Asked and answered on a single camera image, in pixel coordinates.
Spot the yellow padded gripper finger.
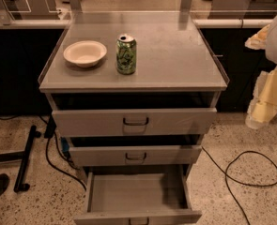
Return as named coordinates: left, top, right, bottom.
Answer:
left=245, top=24, right=270, bottom=50

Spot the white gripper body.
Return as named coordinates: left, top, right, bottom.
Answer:
left=245, top=67, right=277, bottom=129

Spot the grey drawer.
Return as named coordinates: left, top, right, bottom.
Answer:
left=53, top=108, right=216, bottom=137
left=69, top=145, right=201, bottom=166
left=74, top=165, right=202, bottom=225

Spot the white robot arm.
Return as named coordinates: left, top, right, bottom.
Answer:
left=245, top=15, right=277, bottom=129

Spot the grey drawer cabinet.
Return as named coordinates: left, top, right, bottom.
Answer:
left=38, top=10, right=230, bottom=180

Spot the green soda can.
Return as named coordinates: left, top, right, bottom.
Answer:
left=116, top=34, right=137, bottom=75

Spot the white paper bowl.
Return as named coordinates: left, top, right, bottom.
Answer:
left=63, top=40, right=107, bottom=68

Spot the black metal stand base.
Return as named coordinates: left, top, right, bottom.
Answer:
left=0, top=126, right=41, bottom=193

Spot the white counter rail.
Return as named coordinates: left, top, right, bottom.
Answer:
left=0, top=19, right=272, bottom=29

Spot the black cable right floor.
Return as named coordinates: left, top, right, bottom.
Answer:
left=201, top=145, right=277, bottom=225

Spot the black cable floor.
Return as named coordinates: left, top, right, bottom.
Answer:
left=201, top=145, right=277, bottom=225
left=0, top=114, right=87, bottom=192

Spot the black cable left floor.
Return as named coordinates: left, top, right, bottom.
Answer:
left=0, top=114, right=87, bottom=192

